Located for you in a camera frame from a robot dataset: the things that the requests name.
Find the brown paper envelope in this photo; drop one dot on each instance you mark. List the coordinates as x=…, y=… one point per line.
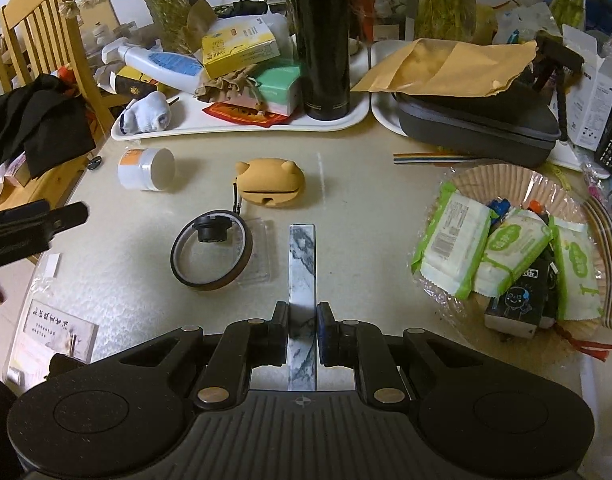
x=446, y=67

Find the glass bottle vase with plant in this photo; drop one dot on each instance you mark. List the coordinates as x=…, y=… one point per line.
x=446, y=5

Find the yellow bear-shaped case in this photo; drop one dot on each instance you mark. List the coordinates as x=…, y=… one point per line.
x=268, y=180

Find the glass vase with dried flowers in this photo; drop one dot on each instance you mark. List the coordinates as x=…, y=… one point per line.
x=163, y=5

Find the green wet wipes pack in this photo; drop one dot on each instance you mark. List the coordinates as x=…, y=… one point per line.
x=453, y=242
x=576, y=265
x=513, y=250

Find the green and white box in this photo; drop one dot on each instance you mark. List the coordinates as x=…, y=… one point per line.
x=281, y=87

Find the white sock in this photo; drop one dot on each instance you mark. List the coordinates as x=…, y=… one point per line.
x=145, y=115

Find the white spray bottle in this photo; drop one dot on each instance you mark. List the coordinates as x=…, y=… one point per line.
x=160, y=65

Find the black cloth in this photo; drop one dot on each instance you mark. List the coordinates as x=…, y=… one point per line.
x=35, y=120

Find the black mini tripod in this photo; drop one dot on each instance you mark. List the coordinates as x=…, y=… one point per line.
x=561, y=57

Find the marble pattern bar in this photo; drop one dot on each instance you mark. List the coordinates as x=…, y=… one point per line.
x=302, y=270

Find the black round button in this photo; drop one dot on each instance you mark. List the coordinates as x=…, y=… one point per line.
x=94, y=162

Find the black and gold box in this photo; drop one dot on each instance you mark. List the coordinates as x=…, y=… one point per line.
x=128, y=82

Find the white carton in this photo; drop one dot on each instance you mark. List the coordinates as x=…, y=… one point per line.
x=588, y=105

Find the clear plastic case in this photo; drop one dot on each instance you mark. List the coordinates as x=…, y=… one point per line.
x=262, y=260

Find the black tissue pack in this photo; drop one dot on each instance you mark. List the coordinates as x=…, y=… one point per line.
x=518, y=305

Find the grey hard case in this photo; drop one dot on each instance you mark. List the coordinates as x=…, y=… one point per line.
x=471, y=120

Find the wooden chair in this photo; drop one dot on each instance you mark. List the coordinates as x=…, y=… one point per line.
x=30, y=25

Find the small white card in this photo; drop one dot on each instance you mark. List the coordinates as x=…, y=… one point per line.
x=48, y=266

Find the white jar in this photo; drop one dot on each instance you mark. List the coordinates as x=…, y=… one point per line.
x=143, y=170

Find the paper plate with wipe packets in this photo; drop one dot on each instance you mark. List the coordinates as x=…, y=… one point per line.
x=501, y=182

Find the small black cap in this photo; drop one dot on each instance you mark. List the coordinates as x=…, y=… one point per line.
x=211, y=231

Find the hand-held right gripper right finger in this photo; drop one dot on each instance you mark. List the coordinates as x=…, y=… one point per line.
x=326, y=332

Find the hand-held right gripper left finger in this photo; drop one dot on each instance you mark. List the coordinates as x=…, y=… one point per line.
x=282, y=332

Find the yellow carton box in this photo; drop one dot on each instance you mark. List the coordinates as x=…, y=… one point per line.
x=238, y=45

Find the red envelope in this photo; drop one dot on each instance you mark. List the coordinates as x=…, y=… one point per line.
x=240, y=115

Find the pink box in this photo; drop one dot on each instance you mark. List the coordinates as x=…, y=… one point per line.
x=19, y=172

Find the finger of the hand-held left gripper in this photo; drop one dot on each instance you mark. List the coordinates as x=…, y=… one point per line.
x=20, y=232

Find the brown striped ribbon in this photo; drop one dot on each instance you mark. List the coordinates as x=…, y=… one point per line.
x=611, y=260

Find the black thermos bottle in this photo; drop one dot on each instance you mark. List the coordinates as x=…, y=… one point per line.
x=321, y=50

